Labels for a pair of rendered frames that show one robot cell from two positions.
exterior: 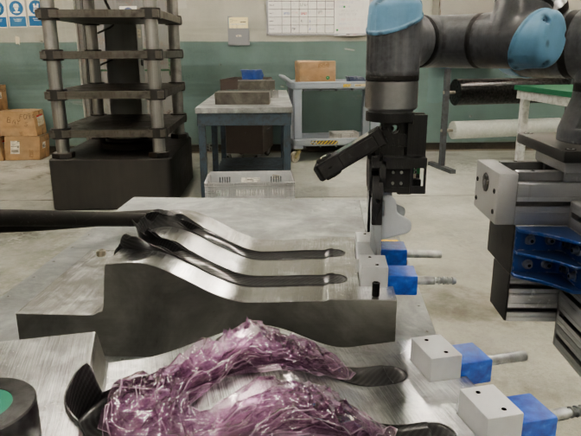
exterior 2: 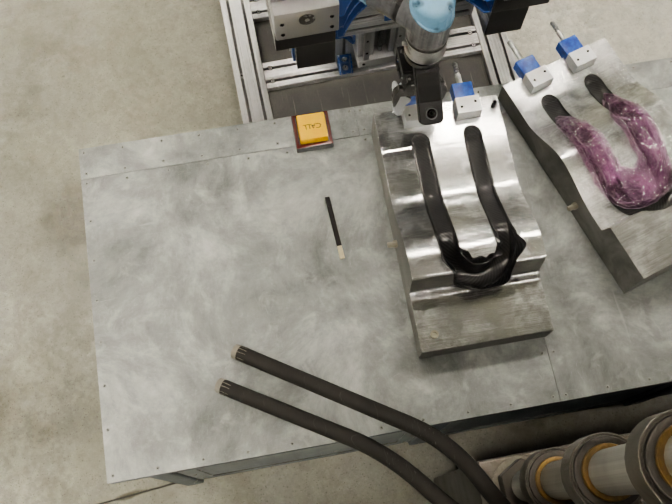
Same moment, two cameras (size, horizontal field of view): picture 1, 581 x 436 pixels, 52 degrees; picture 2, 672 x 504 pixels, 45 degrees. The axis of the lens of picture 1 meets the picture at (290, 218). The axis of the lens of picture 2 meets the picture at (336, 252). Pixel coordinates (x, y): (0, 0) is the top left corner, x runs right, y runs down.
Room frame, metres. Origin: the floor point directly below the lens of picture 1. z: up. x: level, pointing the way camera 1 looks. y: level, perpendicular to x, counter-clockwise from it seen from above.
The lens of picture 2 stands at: (1.22, 0.59, 2.38)
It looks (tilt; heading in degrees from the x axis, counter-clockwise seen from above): 72 degrees down; 255
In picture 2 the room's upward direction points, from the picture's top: 1 degrees clockwise
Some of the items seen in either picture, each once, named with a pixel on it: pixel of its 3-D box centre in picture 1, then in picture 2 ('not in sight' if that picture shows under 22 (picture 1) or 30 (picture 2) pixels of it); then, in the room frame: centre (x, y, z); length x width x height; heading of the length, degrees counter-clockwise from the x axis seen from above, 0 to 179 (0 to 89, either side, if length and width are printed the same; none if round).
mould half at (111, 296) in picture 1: (219, 275); (460, 219); (0.83, 0.11, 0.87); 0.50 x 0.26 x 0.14; 86
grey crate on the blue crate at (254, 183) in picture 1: (250, 187); not in sight; (4.00, 0.28, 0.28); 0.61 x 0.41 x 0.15; 92
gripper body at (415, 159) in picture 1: (393, 152); (419, 63); (0.87, -0.15, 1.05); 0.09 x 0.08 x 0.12; 86
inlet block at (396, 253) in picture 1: (398, 253); (410, 98); (0.86, -0.17, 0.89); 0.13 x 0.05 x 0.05; 87
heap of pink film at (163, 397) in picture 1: (244, 386); (621, 146); (0.48, 0.04, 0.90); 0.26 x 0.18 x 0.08; 104
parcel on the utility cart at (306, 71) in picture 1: (315, 73); not in sight; (6.74, -0.28, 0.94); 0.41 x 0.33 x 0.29; 99
